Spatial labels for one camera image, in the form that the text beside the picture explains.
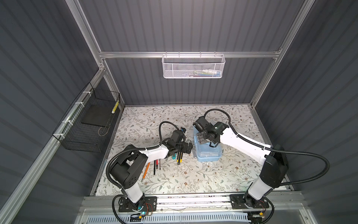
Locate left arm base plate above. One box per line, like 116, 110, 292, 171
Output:
118, 196, 158, 212

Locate markers in white basket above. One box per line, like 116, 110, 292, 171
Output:
183, 69, 222, 78

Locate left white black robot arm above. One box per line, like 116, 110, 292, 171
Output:
105, 128, 193, 204

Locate orange pencil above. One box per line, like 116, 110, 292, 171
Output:
142, 162, 150, 181

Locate blue plastic tool box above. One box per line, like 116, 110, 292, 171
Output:
193, 127, 222, 162

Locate black corrugated cable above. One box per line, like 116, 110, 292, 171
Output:
105, 121, 182, 191
203, 108, 331, 187

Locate white wire mesh basket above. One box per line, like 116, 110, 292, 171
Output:
161, 54, 226, 79

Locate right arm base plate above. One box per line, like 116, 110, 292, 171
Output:
229, 194, 269, 210

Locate yellow black utility knife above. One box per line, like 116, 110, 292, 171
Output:
177, 152, 183, 165

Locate black wire mesh basket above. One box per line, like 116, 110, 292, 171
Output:
53, 84, 121, 153

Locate white slotted cable duct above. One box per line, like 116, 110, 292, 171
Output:
85, 212, 252, 224

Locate black foam pad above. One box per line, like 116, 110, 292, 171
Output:
81, 105, 114, 127

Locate right black corrugated cable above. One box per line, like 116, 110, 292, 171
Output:
203, 108, 331, 187

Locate left black corrugated cable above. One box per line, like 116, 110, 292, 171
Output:
105, 121, 182, 191

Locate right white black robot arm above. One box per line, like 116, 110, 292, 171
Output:
193, 116, 288, 208

